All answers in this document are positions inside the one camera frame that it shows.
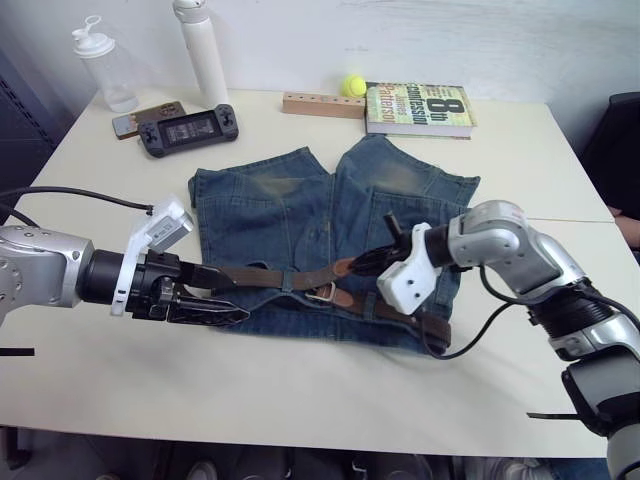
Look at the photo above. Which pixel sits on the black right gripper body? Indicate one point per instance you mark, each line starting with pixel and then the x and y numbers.
pixel 397 250

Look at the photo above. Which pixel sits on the white insulated bottle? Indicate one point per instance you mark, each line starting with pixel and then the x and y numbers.
pixel 205 55

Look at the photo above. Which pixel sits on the dark handheld game console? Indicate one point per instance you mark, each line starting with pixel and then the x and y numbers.
pixel 187 131

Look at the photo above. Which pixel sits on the blue denim shorts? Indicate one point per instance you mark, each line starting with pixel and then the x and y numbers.
pixel 260 225

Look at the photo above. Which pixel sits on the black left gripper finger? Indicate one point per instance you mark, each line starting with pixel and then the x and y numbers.
pixel 210 312
pixel 205 277

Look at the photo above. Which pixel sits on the brown braided belt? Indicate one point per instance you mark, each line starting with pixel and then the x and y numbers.
pixel 260 276

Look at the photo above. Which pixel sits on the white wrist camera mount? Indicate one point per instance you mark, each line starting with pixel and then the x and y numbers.
pixel 405 285
pixel 137 240

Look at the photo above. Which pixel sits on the yellow tennis ball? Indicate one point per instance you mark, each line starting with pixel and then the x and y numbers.
pixel 354 85

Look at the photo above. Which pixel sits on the small wood-trimmed device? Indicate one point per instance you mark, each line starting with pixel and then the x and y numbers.
pixel 125 125

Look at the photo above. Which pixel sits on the hardcover book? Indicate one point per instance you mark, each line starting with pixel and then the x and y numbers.
pixel 420 110

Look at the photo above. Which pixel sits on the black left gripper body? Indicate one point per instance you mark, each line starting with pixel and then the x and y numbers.
pixel 152 285

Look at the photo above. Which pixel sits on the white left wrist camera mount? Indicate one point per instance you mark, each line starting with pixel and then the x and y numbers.
pixel 137 240

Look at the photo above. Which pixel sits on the white sneaker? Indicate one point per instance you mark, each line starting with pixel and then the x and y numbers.
pixel 500 470
pixel 202 471

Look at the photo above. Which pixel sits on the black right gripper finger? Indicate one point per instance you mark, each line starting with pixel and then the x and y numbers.
pixel 372 256
pixel 375 269

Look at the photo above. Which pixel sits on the wooden block with holes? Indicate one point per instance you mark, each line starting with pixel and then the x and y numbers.
pixel 320 105

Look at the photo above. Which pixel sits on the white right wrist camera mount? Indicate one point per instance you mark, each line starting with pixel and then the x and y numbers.
pixel 405 285

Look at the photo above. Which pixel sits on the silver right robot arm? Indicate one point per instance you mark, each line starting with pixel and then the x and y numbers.
pixel 520 255

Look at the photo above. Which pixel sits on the clear plastic shaker bottle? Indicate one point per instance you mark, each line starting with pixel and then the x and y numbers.
pixel 112 75

